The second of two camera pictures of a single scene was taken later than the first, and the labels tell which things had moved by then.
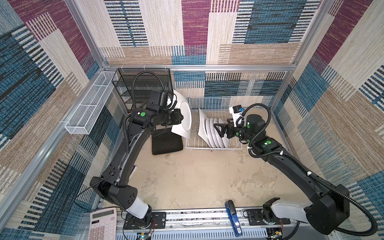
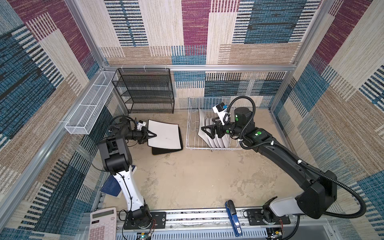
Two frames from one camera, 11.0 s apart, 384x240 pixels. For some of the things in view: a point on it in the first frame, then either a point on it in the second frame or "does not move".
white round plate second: x=219 y=138 does not move
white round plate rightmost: x=226 y=141 does not move
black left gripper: x=177 y=118 → x=145 y=136
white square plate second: x=201 y=132 does not move
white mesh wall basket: x=84 y=113 does not move
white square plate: x=183 y=129 → x=167 y=135
